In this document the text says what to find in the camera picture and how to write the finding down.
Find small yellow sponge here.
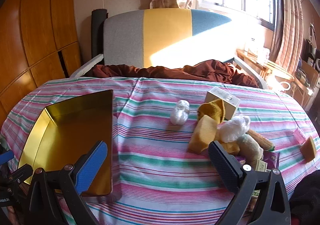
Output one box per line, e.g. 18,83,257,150
299,136,317,163

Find white boxes on table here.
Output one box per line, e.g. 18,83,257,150
245,38,270,63

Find mustard yellow sock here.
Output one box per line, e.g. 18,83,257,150
197,98,227,124
220,140,240,156

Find wooden bedside table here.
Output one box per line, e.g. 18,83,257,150
236,49,295,83

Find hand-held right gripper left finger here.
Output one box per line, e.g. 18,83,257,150
26,140,108,225

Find cluttered wooden shelf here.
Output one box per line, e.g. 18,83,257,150
295,23,320,111

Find wooden wardrobe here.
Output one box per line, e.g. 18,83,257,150
0,0,83,126

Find small green print box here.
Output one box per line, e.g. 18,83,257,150
251,159,269,173

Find striped bed sheet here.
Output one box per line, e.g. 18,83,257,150
0,76,320,225

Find beige cardboard box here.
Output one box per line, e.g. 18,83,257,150
205,87,241,121

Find white bed side rail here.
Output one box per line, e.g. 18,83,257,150
69,54,104,77

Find brown blanket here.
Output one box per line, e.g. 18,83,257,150
92,59,259,88

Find beige sock with blue cuff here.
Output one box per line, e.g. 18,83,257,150
236,133,264,166

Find small clear plastic bag ball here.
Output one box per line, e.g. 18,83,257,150
170,100,190,126

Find purple snack packet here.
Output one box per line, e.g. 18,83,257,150
236,150,280,172

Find small pink packet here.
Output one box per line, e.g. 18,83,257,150
293,128,307,144

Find gold and maroon tin box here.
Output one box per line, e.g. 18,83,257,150
17,89,114,197

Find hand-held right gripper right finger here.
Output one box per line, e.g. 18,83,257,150
208,141,292,225

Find large clear plastic bag ball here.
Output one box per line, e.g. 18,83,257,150
219,115,251,144

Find clear cracker packet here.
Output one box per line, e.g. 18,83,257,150
247,129,275,151

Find grey bed frame rail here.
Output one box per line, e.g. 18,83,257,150
232,56,269,89

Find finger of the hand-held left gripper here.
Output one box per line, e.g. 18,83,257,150
0,164,33,187
0,150,15,166

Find person's dark jacket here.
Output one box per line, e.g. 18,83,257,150
289,172,320,225

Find large yellow sponge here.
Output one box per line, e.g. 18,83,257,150
188,115,218,154

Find grey yellow blue headboard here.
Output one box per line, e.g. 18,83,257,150
103,8,233,68

